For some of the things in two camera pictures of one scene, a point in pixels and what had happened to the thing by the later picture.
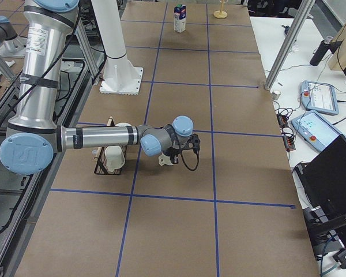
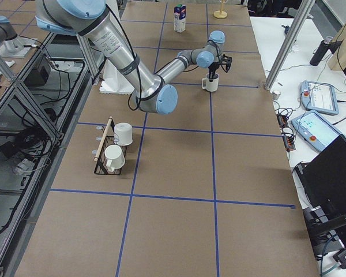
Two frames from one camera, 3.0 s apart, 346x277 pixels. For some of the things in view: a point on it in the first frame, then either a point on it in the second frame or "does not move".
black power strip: x=289 y=140 does not move
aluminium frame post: x=299 y=19 does not move
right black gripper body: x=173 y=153 -> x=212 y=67
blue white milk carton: x=180 y=18 does not move
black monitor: x=328 y=180 does not move
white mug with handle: x=163 y=160 -> x=210 y=86
